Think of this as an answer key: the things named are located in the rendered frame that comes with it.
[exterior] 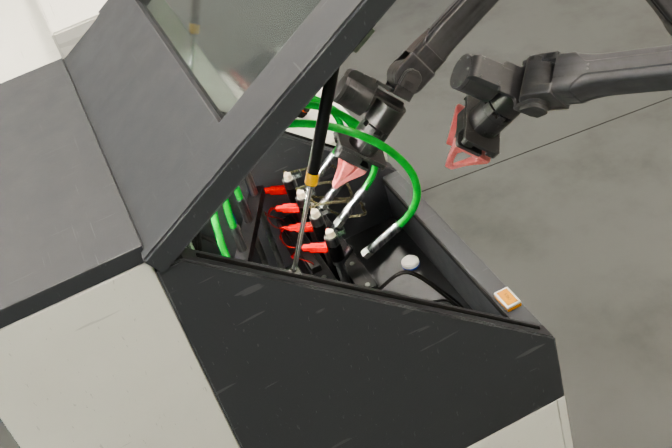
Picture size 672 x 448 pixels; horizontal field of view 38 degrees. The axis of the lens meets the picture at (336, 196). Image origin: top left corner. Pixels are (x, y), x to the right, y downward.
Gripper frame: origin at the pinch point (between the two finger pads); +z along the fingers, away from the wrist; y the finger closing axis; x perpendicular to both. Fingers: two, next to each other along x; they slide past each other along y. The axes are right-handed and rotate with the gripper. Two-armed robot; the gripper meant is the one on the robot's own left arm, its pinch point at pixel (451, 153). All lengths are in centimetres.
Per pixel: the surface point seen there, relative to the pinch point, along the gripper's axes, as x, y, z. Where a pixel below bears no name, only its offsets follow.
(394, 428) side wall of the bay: 11.6, 34.3, 32.6
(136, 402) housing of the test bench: -34, 46, 28
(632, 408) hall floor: 115, -23, 84
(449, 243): 21.8, -10.8, 34.8
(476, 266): 25.0, -3.4, 29.3
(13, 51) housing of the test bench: -72, -32, 59
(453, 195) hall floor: 88, -123, 143
